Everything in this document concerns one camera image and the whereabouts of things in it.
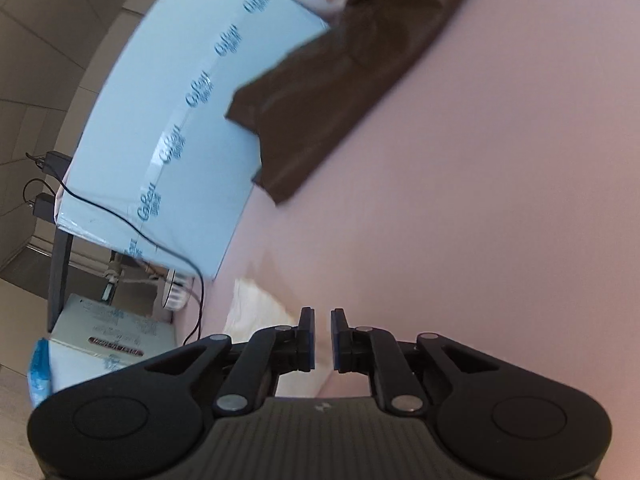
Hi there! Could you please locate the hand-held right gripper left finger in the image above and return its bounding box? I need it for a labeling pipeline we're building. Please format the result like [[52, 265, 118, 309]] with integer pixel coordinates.
[[142, 306, 317, 415]]

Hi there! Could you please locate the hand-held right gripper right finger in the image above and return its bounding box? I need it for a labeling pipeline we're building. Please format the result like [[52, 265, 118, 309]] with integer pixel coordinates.
[[330, 308, 506, 415]]

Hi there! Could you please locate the white and black shirt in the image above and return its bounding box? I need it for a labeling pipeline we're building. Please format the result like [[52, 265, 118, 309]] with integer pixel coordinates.
[[222, 277, 333, 397]]

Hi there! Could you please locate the white bowl with black stripes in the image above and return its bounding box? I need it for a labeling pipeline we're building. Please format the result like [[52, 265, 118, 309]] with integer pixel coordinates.
[[160, 267, 197, 311]]

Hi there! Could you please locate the light blue labelled cardboard box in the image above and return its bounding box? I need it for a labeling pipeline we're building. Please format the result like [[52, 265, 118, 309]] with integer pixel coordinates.
[[52, 0, 332, 281]]

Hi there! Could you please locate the large light blue cardboard box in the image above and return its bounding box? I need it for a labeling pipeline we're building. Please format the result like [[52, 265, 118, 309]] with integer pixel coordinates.
[[47, 292, 177, 398]]

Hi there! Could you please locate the blue tissue pack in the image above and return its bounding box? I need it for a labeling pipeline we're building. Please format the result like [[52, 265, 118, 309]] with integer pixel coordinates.
[[27, 337, 55, 409]]

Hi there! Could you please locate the dark brown cloth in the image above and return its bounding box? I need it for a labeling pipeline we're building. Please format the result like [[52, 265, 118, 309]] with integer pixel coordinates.
[[225, 0, 493, 206]]

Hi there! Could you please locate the black power adapter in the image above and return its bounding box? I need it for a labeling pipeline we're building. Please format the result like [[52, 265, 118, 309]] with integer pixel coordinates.
[[32, 192, 56, 218], [37, 150, 73, 176]]

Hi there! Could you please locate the black usb cable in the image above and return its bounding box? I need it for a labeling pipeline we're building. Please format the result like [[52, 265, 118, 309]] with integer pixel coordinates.
[[59, 182, 205, 346]]

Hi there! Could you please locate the dark metal post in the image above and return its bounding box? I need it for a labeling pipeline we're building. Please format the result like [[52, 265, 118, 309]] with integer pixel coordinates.
[[47, 225, 76, 333]]

